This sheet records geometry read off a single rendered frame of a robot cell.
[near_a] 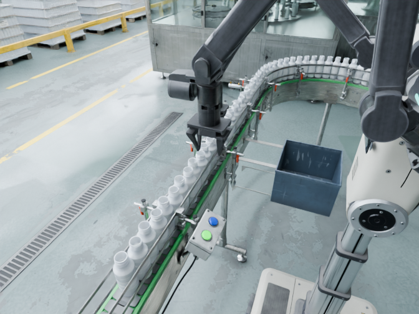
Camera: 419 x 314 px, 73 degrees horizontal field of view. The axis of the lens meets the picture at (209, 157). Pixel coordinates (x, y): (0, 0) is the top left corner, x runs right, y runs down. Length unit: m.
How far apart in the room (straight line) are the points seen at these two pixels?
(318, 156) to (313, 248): 0.90
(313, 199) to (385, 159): 0.74
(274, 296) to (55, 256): 1.59
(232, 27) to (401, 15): 0.29
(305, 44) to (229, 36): 3.63
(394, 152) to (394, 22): 0.36
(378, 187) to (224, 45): 0.58
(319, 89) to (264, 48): 1.92
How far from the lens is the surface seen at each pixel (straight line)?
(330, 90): 2.57
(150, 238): 0.93
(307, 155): 1.76
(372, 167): 0.88
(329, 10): 1.04
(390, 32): 0.60
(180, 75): 0.70
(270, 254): 2.29
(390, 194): 0.95
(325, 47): 4.23
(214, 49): 0.63
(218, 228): 0.97
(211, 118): 0.70
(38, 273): 2.48
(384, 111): 0.61
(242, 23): 0.61
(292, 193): 1.54
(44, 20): 7.56
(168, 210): 0.99
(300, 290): 1.88
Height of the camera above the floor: 1.85
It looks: 36 degrees down
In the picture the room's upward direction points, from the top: straight up
